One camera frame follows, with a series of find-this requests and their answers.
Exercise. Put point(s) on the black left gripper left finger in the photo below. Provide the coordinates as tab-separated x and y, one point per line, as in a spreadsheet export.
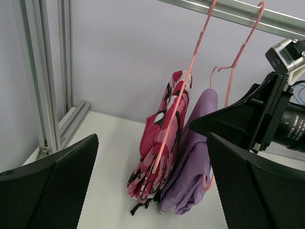
48	193

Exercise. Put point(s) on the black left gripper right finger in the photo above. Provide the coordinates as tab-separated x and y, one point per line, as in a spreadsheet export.
255	192

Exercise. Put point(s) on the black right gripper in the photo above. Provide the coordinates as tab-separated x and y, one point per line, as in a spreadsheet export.
284	122

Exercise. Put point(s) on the pink wire hanger lilac trousers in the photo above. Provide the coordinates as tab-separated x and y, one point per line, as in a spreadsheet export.
231	71

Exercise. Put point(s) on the pink wire hanger camouflage trousers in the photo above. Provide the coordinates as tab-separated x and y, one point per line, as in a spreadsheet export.
181	95

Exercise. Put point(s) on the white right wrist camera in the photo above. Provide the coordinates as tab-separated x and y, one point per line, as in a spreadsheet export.
288	57

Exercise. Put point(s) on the aluminium hanging rail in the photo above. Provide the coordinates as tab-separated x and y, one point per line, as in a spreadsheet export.
244	14

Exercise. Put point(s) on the left aluminium frame struts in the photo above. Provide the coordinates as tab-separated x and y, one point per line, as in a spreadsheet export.
33	28

